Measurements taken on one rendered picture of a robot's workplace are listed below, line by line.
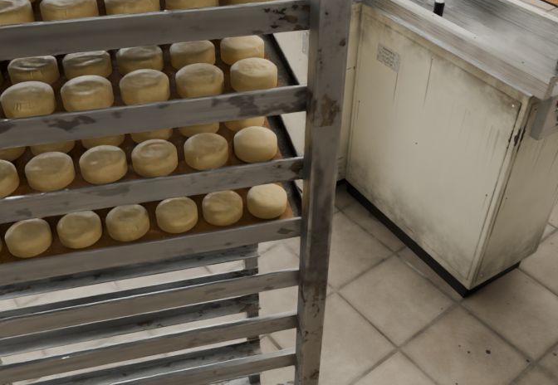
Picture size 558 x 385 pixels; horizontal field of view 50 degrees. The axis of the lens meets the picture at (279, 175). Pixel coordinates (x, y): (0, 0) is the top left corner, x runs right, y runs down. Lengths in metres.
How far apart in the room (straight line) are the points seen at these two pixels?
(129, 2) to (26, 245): 0.31
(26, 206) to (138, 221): 0.14
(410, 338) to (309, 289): 1.33
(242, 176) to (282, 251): 1.63
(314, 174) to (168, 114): 0.16
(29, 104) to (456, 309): 1.78
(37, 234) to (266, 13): 0.37
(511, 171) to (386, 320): 0.66
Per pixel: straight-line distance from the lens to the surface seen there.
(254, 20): 0.56
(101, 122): 0.60
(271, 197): 0.75
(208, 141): 0.69
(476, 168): 1.88
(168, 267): 1.32
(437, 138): 1.96
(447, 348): 2.08
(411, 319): 2.13
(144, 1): 0.58
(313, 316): 0.81
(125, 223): 0.74
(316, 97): 0.58
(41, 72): 0.68
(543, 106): 1.72
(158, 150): 0.69
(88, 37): 0.55
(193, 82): 0.63
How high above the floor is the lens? 1.64
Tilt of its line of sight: 39 degrees down
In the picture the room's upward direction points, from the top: 1 degrees clockwise
